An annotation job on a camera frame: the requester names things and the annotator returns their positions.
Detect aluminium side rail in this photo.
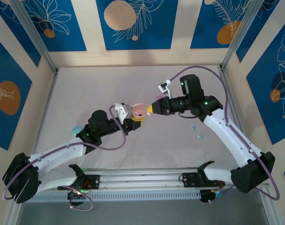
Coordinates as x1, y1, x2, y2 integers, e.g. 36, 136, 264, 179
27, 67, 61, 174
218, 66, 257, 169

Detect blue poster white flower outline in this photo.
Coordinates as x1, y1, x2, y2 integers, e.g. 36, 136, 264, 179
17, 0, 88, 53

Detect aluminium corner post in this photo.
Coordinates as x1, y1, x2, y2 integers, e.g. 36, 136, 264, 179
219, 0, 262, 71
9, 0, 59, 74

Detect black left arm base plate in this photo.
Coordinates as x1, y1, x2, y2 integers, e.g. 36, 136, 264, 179
57, 174, 101, 191

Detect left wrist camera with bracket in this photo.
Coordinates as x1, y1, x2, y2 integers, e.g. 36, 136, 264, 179
114, 102, 133, 123

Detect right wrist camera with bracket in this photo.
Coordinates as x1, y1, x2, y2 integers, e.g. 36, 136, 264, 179
157, 79, 173, 99

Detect black controller box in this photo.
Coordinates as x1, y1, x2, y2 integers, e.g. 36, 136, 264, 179
199, 189, 219, 204
67, 189, 87, 207

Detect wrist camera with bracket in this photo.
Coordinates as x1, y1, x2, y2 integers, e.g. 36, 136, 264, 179
157, 79, 173, 99
114, 102, 133, 123

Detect blue poster large beige circle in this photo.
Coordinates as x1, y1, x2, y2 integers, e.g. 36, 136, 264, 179
95, 0, 179, 51

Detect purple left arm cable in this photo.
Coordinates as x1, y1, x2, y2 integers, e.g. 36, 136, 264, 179
1, 105, 128, 211

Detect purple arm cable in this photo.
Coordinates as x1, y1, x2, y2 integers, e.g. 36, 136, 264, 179
170, 66, 280, 202
1, 105, 128, 211

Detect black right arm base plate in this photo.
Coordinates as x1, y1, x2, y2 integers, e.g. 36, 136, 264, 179
181, 172, 227, 188

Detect aluminium mounting rail beam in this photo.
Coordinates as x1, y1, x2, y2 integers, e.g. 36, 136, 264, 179
12, 166, 270, 195

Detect peach earbud charging case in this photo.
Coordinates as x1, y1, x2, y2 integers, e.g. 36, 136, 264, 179
131, 102, 147, 118

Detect grey slotted cable duct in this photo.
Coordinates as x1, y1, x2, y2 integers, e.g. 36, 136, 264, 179
22, 190, 201, 203

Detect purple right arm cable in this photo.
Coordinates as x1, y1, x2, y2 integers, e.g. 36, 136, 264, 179
170, 66, 280, 202

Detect aluminium frame leg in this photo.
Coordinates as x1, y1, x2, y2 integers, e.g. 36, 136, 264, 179
259, 187, 282, 225
5, 196, 25, 225

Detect blue poster feather orange circle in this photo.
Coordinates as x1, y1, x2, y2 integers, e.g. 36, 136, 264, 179
190, 0, 250, 50

